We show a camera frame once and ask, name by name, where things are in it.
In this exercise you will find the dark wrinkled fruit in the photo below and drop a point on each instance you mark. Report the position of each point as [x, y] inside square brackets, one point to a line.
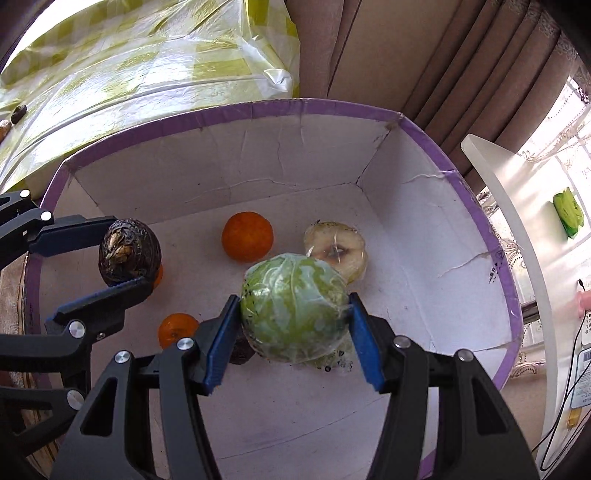
[130, 251]

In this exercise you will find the small dark fruit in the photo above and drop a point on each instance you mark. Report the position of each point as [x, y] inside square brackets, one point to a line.
[18, 114]

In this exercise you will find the large orange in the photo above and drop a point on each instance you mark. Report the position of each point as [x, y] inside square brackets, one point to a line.
[247, 236]

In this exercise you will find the small orange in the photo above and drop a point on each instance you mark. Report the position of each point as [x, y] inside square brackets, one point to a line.
[159, 277]

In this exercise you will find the purple cardboard box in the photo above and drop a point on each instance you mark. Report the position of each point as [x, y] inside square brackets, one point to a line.
[415, 286]

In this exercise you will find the white labelled card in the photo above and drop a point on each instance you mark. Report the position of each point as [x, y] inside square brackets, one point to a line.
[581, 378]

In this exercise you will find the yellow checked plastic tablecloth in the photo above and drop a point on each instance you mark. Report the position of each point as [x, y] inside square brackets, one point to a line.
[138, 78]

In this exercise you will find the pale yellow fruit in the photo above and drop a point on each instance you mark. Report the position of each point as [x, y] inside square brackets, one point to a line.
[341, 254]

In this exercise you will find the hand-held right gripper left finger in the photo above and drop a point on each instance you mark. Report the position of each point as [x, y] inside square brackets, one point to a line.
[221, 344]

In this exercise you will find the medium orange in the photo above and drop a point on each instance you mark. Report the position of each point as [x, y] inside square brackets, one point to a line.
[178, 331]

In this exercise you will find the green cabbage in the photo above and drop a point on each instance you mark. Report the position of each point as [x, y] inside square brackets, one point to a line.
[295, 309]

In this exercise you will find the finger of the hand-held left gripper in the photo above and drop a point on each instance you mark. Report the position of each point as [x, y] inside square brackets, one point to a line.
[69, 237]
[106, 300]

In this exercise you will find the striped towel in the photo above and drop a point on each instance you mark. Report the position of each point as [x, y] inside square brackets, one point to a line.
[11, 288]

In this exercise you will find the pink object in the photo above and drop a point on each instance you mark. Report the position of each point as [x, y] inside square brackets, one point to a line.
[585, 302]

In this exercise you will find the green packet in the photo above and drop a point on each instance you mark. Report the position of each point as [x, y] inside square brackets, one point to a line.
[568, 213]

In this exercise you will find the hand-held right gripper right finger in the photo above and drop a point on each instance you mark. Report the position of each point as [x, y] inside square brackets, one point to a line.
[367, 344]

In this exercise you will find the white shelf board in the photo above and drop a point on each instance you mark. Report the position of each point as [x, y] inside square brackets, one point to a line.
[531, 258]

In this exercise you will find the brown curtain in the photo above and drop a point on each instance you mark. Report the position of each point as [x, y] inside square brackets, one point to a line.
[392, 55]

